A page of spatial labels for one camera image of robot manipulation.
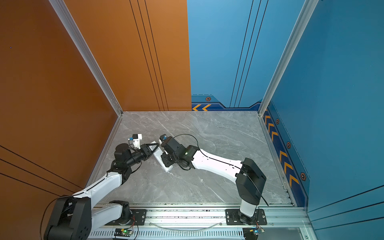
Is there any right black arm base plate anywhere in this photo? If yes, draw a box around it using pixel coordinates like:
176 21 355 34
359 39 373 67
225 208 268 226

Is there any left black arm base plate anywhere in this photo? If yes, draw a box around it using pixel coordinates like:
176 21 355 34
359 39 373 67
106 209 147 227

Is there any aluminium corner post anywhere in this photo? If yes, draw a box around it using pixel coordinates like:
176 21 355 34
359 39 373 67
49 0 123 117
258 0 319 117

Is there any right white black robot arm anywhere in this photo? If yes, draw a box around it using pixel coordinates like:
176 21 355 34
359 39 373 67
156 135 267 226

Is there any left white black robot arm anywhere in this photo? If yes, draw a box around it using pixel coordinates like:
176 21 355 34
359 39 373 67
39 143 160 240

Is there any left small circuit board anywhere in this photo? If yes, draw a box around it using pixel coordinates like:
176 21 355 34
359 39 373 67
113 229 134 240

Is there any right aluminium corner post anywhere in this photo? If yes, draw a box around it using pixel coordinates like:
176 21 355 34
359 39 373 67
258 0 319 117

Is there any left aluminium corner post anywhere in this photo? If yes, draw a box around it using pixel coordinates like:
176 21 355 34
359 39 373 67
49 0 123 117

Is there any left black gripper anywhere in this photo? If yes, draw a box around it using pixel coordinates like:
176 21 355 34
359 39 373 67
126 143 159 169

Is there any small circuit board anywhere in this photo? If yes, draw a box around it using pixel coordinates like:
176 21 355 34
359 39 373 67
243 228 262 240
113 229 134 240

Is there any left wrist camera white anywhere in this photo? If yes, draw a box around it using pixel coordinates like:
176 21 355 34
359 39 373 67
129 134 143 150

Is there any right small circuit board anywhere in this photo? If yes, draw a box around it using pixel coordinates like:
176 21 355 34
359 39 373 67
243 228 262 240

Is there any aluminium mounting rail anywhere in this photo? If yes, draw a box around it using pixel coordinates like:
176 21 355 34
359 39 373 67
59 202 313 229

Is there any white remote control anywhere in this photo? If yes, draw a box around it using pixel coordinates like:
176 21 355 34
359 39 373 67
153 146 174 173

